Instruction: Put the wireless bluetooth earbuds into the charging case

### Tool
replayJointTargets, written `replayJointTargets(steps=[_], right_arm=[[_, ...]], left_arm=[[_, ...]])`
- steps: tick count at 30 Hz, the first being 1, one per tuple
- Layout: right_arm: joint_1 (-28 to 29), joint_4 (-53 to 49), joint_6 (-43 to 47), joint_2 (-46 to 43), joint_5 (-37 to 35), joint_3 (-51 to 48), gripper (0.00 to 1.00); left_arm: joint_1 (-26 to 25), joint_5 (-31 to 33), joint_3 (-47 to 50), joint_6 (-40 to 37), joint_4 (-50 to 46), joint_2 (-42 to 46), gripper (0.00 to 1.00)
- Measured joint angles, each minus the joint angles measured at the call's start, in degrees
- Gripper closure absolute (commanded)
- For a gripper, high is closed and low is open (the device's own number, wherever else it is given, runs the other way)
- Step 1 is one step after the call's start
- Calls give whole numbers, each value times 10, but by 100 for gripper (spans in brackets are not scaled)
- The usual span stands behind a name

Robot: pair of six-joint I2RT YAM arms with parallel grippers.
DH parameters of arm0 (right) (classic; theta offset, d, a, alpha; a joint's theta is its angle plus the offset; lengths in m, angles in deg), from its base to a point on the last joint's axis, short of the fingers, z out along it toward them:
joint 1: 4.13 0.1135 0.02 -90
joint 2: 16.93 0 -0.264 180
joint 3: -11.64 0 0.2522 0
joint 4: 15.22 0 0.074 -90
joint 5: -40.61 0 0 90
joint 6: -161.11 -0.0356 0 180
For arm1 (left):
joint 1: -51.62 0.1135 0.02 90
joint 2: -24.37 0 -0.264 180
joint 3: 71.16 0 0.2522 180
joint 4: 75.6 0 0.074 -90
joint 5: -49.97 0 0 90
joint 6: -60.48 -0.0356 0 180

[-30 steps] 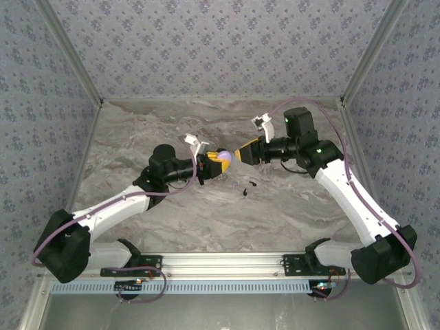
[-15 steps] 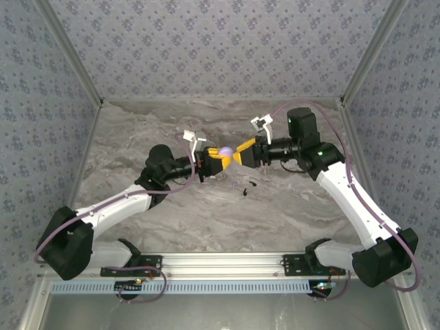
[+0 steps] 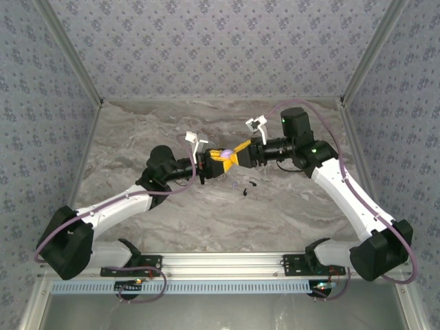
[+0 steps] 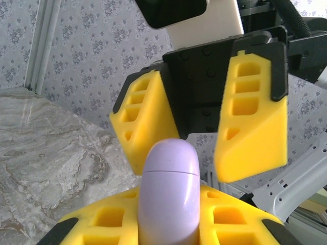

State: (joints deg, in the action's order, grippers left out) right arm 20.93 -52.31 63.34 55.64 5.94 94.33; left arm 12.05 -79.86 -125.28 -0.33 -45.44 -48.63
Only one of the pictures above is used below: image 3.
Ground left controller board with LED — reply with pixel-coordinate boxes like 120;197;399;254
114;278;144;293

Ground controller board with led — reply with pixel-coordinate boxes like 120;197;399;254
114;278;144;293
309;280;340;296

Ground grey metal sheet panel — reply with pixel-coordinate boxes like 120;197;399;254
44;278;406;330

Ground right controller board with LED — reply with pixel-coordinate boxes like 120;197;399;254
309;280;340;296

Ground aluminium table side rail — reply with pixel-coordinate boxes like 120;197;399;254
53;101;104;254
338;99;389;250

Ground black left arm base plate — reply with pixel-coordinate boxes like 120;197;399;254
100;254;164;277

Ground aluminium mounting rail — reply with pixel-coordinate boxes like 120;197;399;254
38;252;412;279

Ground aluminium frame post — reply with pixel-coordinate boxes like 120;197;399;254
340;0;412;104

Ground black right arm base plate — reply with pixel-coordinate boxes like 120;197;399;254
282;254;347;278

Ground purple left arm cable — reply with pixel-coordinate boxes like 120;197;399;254
33;133;199;305

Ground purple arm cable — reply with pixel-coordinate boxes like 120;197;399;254
266;98;419;303
33;133;199;305

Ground slotted pale blue cable duct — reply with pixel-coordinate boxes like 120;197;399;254
50;280;314;295

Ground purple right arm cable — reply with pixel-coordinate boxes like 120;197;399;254
266;98;419;303

